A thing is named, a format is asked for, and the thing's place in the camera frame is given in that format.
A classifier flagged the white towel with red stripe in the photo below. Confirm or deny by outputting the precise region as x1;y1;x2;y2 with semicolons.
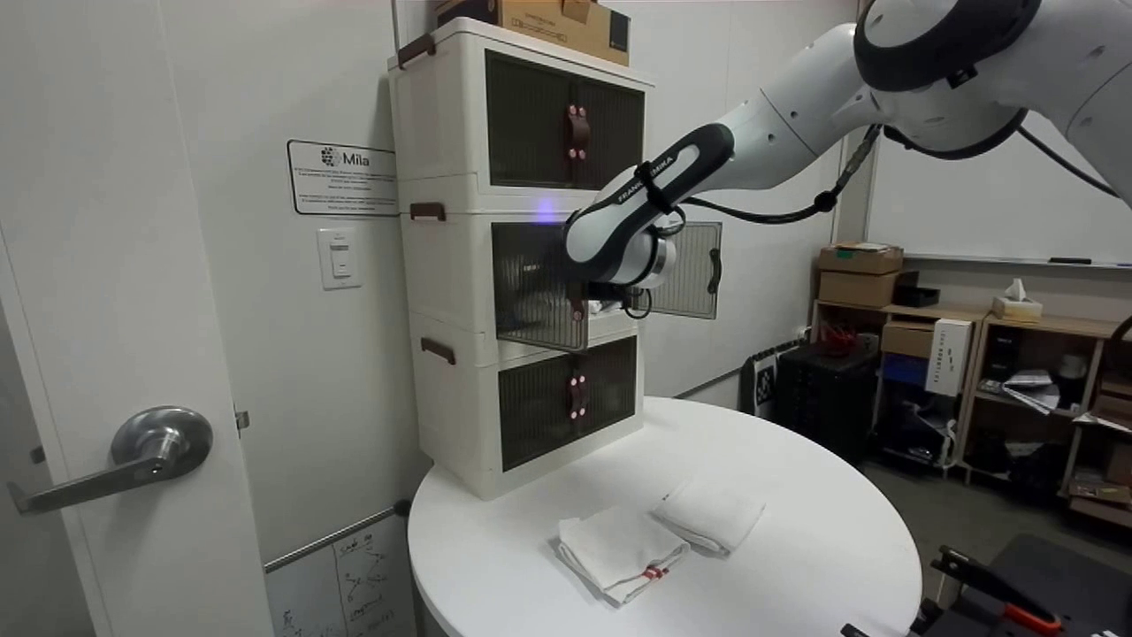
555;505;692;609

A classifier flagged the tissue box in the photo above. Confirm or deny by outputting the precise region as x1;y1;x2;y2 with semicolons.
990;278;1044;322

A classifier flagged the stack of cardboard boxes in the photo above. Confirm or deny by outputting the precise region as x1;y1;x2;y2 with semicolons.
815;242;906;309

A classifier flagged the white light switch plate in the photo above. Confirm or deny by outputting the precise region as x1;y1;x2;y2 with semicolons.
317;227;365;292

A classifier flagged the cardboard box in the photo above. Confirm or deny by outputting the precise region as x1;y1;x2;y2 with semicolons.
433;0;631;67

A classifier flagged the plain white folded towel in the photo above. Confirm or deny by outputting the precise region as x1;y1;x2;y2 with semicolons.
651;481;768;556

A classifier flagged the tall white box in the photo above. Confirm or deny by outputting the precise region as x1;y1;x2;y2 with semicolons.
924;318;975;398

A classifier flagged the black clamp with orange grip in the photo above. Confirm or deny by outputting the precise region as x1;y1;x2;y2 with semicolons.
911;544;1066;637

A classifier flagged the white room door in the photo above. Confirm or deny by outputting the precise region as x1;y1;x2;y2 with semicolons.
0;0;276;637

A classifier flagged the large wall whiteboard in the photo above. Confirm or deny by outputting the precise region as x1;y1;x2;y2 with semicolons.
864;111;1132;268

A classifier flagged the black case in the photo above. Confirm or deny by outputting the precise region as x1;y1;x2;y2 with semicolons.
776;341;878;463

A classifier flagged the dark ribbed cabinet door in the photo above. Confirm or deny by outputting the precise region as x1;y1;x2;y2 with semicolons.
575;335;639;443
633;221;723;320
485;50;577;189
573;78;646;192
498;352;580;472
491;221;590;353

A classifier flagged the checkered calibration board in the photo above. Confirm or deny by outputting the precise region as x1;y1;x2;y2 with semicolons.
740;340;804;418

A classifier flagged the small whiteboard with writing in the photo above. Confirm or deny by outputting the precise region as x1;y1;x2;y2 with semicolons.
264;501;418;637

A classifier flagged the white stacking cabinet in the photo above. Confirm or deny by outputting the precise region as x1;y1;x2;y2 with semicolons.
387;18;723;502

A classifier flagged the silver door lever handle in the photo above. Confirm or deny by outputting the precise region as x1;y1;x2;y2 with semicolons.
7;406;215;517

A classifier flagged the wooden shelf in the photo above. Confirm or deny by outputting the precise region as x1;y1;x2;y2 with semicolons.
809;299;1132;532

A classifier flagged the white wall sign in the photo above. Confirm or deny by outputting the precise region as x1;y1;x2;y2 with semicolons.
287;139;402;218

